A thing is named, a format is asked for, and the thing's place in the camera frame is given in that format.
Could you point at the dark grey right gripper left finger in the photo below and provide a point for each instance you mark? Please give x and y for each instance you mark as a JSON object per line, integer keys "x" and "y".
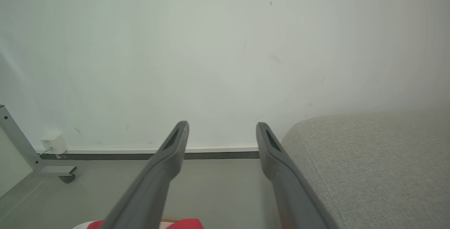
{"x": 154, "y": 183}

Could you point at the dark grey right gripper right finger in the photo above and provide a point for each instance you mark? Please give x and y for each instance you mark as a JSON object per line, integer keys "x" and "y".
{"x": 291, "y": 186}

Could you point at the red and white clothing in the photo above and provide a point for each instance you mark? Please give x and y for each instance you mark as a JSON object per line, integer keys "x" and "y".
{"x": 182, "y": 224}

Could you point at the white skirting board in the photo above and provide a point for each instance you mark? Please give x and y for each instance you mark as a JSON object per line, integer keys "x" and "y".
{"x": 116, "y": 150}

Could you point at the light grey fabric sofa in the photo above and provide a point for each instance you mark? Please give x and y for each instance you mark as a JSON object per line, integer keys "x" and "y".
{"x": 372, "y": 169}

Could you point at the white wall power adapter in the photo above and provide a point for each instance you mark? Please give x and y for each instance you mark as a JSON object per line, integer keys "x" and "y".
{"x": 55, "y": 144}

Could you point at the grey metal frame with caster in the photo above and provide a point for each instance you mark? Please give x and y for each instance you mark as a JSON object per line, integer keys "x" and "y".
{"x": 21, "y": 144}

